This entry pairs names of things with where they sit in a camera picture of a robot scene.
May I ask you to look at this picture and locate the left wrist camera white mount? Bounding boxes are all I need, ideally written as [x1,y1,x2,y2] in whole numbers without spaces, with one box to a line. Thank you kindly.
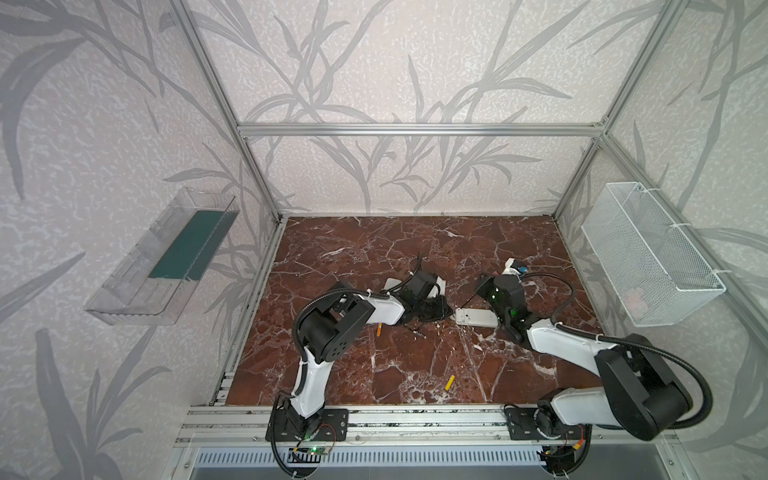
[434,277,446,296]

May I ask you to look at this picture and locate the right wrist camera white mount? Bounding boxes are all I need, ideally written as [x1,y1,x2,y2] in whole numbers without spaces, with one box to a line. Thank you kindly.
[502,258,528,277]

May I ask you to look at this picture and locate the white remote control yellow buttons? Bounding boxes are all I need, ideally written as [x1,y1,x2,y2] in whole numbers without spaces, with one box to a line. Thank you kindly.
[455,308,499,329]

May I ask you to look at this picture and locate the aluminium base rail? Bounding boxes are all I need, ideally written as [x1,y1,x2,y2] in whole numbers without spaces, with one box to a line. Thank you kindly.
[173,403,679,448]

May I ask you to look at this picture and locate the white wire mesh basket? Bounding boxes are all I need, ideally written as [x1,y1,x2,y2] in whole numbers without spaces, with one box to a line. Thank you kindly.
[582,182,726,327]

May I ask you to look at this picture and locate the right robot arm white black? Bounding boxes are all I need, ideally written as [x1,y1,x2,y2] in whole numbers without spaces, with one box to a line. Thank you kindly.
[475,273,714,441]

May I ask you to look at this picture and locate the right black corrugated cable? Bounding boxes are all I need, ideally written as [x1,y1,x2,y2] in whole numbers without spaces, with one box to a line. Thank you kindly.
[518,271,715,430]

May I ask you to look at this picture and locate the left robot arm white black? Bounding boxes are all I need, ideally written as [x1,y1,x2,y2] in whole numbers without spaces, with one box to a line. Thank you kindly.
[266,271,453,443]

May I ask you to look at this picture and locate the clear plastic wall bin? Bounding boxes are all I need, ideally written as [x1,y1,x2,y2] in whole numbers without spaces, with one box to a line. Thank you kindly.
[84,187,240,326]

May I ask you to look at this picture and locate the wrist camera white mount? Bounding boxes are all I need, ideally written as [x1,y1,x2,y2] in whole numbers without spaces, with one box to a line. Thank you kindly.
[502,258,528,277]
[434,277,446,296]

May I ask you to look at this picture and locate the red white remote control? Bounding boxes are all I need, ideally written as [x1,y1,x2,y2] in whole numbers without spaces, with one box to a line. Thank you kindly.
[384,278,402,290]

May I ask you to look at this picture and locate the aluminium frame crossbar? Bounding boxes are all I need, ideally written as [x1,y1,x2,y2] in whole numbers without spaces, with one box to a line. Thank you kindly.
[237,123,603,138]

